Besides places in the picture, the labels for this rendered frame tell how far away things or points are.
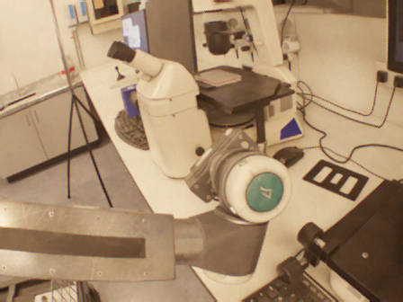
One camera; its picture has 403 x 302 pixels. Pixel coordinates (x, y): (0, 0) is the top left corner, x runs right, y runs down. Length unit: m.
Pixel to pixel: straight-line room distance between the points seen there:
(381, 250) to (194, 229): 0.28
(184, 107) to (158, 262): 0.47
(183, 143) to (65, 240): 0.51
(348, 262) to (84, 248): 0.34
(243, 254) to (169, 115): 0.40
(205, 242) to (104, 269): 0.14
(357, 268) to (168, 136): 0.52
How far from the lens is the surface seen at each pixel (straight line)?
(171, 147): 0.71
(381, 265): 0.43
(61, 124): 2.81
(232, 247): 0.36
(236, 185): 0.32
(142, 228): 0.26
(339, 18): 1.14
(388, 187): 0.60
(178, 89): 0.66
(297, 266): 0.41
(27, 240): 0.25
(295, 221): 0.60
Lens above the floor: 1.18
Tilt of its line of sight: 29 degrees down
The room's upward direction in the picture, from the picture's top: 10 degrees counter-clockwise
